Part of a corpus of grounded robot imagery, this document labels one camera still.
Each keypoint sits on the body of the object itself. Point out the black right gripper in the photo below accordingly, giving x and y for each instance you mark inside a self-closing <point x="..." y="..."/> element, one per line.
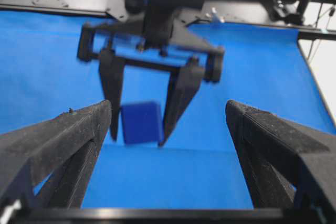
<point x="159" y="28"/>

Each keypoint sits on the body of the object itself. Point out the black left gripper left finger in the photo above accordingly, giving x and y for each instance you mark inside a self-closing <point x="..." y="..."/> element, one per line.
<point x="50" y="164"/>

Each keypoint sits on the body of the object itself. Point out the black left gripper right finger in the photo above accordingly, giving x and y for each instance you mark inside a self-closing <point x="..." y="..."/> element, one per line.
<point x="285" y="164"/>

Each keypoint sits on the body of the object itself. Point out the blue block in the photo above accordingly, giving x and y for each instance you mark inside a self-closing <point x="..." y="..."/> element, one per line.
<point x="142" y="123"/>

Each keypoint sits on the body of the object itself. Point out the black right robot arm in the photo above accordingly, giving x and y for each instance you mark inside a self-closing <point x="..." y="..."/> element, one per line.
<point x="125" y="10"/>

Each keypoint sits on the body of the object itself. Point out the blue table cloth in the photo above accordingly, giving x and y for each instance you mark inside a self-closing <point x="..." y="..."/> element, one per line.
<point x="198" y="167"/>

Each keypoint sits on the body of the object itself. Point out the black aluminium table frame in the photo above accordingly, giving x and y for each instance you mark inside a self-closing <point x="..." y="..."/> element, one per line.
<point x="293" y="92"/>

